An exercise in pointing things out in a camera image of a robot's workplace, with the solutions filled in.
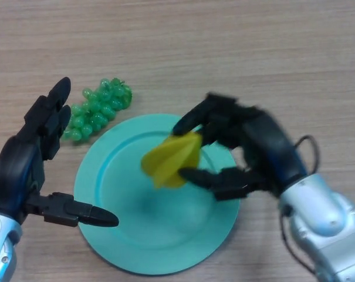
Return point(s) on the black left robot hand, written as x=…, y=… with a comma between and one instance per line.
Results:
x=14, y=170

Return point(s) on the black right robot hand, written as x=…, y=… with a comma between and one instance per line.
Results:
x=268, y=141

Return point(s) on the yellow starfruit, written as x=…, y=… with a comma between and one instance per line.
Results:
x=171, y=161

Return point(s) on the teal round plate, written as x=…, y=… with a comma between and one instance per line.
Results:
x=153, y=229

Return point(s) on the green grape bunch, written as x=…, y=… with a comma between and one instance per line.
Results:
x=98, y=108

